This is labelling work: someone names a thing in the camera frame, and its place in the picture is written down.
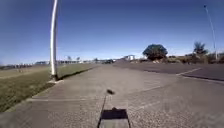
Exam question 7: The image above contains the pale building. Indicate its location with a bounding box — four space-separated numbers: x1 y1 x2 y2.
121 54 137 62

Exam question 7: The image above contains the pale concrete path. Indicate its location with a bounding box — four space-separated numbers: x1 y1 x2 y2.
0 63 224 128

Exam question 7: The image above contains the broad round tree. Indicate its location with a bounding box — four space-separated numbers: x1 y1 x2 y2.
142 43 169 62

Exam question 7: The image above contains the row of low buildings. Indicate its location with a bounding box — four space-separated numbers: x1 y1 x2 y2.
34 59 84 66

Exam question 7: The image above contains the white pole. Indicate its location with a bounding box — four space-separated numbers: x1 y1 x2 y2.
49 0 59 82

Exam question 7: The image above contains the row of bushes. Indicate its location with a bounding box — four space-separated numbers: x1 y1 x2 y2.
166 53 224 65

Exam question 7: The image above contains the dark tree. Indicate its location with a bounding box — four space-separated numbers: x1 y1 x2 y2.
192 41 209 64

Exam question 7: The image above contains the grey asphalt lot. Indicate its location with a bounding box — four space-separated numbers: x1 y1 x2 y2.
113 61 224 83

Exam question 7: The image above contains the green grass field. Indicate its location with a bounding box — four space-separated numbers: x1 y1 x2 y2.
0 63 98 114

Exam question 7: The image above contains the tall lamp pole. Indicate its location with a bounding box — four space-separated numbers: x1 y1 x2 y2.
203 4 219 61

